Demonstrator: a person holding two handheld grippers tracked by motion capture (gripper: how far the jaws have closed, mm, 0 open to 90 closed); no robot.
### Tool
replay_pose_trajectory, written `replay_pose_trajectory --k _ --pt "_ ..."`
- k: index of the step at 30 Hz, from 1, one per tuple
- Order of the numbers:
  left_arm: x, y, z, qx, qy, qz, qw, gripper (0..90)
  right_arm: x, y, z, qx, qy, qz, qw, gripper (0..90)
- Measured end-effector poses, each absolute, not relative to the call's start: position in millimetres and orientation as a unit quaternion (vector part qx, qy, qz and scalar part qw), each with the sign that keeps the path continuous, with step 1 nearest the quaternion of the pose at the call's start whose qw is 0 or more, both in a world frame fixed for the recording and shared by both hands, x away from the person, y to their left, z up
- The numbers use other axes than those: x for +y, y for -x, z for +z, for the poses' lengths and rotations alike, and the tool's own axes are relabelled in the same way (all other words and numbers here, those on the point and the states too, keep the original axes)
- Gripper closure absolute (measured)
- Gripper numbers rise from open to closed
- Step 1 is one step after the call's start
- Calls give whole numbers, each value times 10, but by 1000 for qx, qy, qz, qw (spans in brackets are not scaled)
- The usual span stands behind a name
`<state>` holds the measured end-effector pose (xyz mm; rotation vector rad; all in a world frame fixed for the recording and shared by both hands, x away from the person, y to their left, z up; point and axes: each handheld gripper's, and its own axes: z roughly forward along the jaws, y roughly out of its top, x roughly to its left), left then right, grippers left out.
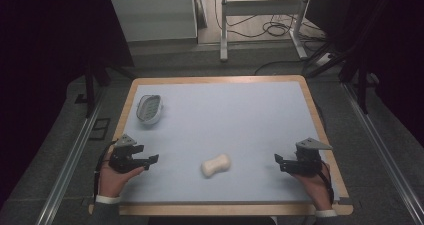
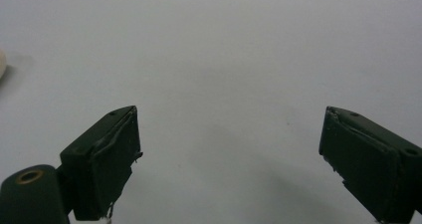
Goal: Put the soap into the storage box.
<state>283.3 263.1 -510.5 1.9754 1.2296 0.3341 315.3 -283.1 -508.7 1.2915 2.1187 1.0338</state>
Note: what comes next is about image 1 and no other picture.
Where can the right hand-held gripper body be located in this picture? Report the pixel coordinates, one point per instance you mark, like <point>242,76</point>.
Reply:
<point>308,160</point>

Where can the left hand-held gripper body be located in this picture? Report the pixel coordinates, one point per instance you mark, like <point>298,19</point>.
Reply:
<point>120,158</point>

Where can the person's left hand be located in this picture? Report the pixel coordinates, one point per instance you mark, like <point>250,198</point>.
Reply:
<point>111,181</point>

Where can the person's right hand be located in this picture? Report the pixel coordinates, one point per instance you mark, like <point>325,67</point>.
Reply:
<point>315,190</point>

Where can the white soap dish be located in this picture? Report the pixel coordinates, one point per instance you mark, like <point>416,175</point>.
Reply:
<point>149,109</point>

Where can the pale grey table mat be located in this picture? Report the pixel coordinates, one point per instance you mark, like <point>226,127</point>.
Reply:
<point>226,131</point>

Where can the cream soap bar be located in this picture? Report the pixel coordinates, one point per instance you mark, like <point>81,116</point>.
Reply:
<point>216,165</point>

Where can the black metal stand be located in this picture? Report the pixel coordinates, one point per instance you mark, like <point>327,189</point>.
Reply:
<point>90,88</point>
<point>361,85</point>

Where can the white power strip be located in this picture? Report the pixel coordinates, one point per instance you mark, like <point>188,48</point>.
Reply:
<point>324,59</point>

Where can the white cabinet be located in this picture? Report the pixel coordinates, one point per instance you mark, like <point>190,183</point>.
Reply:
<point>153,15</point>

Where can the aluminium floor rail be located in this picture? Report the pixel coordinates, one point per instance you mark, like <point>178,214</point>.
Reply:
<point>68,165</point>
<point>383,151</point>

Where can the white metal desk frame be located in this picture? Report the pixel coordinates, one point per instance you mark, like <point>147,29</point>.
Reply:
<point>260,7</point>

